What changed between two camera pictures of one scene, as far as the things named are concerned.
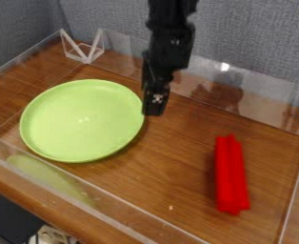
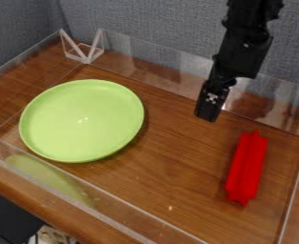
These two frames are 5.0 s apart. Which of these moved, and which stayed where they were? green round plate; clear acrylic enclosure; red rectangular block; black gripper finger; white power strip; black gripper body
Moved: red rectangular block; black gripper body; black gripper finger
Stayed: green round plate; white power strip; clear acrylic enclosure
